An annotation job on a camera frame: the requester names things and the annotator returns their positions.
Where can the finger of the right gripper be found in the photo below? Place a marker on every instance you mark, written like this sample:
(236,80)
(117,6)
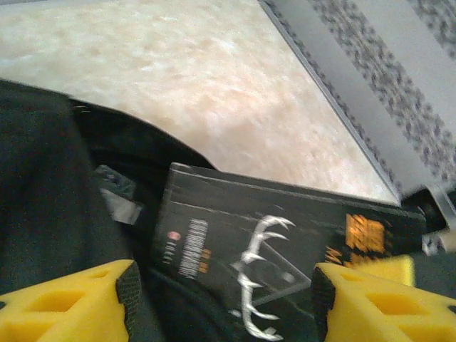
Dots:
(392,269)

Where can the black backpack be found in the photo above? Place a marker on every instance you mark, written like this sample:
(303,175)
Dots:
(42,196)

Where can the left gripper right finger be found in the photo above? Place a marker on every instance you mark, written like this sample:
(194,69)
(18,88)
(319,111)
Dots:
(392,313)

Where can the black book orange title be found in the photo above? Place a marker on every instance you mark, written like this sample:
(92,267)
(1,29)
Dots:
(221,221)

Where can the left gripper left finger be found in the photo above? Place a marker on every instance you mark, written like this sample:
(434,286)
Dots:
(64,310)

